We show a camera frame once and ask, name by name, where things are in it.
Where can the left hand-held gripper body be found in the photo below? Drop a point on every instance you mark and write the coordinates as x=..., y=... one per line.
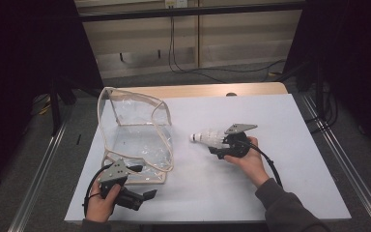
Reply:
x=116, y=172

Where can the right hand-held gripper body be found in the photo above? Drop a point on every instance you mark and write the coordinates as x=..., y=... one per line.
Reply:
x=237, y=145

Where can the clear plastic bag beige trim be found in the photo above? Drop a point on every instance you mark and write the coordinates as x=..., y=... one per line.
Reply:
x=135, y=145

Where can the person's right hand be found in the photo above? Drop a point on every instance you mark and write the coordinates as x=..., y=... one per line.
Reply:
x=252, y=164

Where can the person's left hand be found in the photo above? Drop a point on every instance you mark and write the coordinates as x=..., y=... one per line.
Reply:
x=98, y=209

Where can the dark round table grommet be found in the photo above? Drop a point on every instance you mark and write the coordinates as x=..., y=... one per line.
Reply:
x=231, y=94

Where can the black metal stand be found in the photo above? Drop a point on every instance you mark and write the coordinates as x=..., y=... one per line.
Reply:
x=55, y=109
x=319, y=93

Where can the black horizontal bar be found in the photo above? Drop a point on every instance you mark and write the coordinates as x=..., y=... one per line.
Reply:
x=190, y=12

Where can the dark curtain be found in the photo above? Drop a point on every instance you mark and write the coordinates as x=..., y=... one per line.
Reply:
x=360, y=64
x=19, y=64

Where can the aluminium floor rail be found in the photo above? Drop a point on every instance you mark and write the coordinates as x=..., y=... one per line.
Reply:
x=35, y=187
x=351, y=167

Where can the white wall socket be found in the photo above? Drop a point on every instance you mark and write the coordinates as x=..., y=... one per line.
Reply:
x=176, y=3

